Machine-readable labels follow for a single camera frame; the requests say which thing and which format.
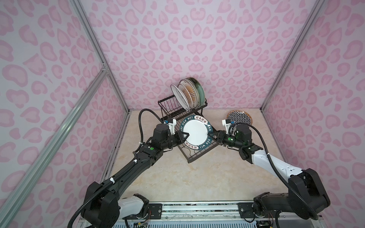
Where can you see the black wire dish rack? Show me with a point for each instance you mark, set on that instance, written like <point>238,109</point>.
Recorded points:
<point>171,108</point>

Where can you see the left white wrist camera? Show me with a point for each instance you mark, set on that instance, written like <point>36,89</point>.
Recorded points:
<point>171,124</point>

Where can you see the white plate blue clover outline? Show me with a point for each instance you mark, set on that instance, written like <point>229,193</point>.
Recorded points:
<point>181,98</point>

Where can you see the large orange sunburst plate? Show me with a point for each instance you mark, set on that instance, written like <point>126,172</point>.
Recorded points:
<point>192,92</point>

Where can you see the right aluminium corner post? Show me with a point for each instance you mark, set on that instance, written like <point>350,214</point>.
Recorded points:
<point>308,25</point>

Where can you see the left aluminium wall frame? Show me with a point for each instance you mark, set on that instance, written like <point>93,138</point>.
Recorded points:
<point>61,112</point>

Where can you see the small orange sunburst plate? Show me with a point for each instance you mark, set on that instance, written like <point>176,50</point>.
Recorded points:
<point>187,95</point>

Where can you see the cream plate red berries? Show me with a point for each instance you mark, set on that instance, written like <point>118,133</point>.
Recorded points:
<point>191,80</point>

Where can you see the white plate dark lettered rim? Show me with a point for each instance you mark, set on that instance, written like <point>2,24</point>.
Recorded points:
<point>199,128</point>

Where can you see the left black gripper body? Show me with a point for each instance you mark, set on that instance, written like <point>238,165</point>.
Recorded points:
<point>177,137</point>

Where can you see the teal plate with flower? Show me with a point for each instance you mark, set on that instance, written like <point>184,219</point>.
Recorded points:
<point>200,91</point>

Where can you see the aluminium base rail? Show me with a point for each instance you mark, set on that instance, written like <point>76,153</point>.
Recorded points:
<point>211,214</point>

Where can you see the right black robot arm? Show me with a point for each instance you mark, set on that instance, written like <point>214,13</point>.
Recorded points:
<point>306,195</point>

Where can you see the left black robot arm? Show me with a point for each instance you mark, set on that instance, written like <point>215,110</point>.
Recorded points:
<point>103,204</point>

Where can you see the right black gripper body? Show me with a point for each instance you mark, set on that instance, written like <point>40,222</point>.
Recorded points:
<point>221,136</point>

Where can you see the navy geometric pattern plate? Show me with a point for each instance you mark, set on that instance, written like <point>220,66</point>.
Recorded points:
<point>239,116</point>

